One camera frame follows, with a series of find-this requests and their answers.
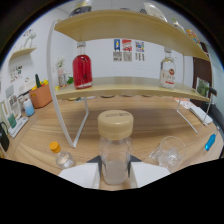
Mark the clear bottle with orange cap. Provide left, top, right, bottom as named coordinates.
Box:
left=49, top=141, right=77, bottom=169

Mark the clear jar with wooden lid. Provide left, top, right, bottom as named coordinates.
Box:
left=97, top=109, right=135, bottom=186

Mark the white and blue cup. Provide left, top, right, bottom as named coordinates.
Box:
left=23, top=98, right=36, bottom=118

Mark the clear glass with ice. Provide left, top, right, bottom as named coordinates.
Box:
left=148, top=135, right=187, bottom=173

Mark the white booklet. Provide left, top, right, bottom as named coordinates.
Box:
left=176, top=98, right=214, bottom=126

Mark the white flat scale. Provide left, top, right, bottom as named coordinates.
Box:
left=8, top=116, right=30, bottom=139

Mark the black bag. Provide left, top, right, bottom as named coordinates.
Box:
left=0, top=121, right=11, bottom=153

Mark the orange storage basket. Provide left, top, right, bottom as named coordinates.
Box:
left=29, top=73, right=54, bottom=109

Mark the green potted plant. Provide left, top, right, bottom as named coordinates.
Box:
left=65, top=75, right=75, bottom=86

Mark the clear bottle with red label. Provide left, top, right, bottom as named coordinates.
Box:
left=159, top=46, right=177, bottom=90

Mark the glass jar with limes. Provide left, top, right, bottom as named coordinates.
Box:
left=195, top=77, right=211, bottom=98

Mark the red liquid glass bottle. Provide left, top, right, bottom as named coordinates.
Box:
left=72, top=41, right=94, bottom=90

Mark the brown door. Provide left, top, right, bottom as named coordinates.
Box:
left=192, top=41, right=214, bottom=98

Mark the white figure ornament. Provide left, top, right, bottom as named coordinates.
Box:
left=22, top=29, right=37, bottom=49

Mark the two-tier wooden shelf rack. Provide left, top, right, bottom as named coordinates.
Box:
left=46, top=9, right=214, bottom=149

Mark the clear bottle with green cap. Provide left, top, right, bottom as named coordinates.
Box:
left=171, top=18, right=186, bottom=34

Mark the photo collage on wall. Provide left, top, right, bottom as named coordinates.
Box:
left=9, top=64, right=24, bottom=83

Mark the blue wall poster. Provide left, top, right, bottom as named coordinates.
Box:
left=113, top=38, right=122, bottom=62

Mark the wooden wall shelf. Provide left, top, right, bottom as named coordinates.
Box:
left=9, top=46, right=38, bottom=61

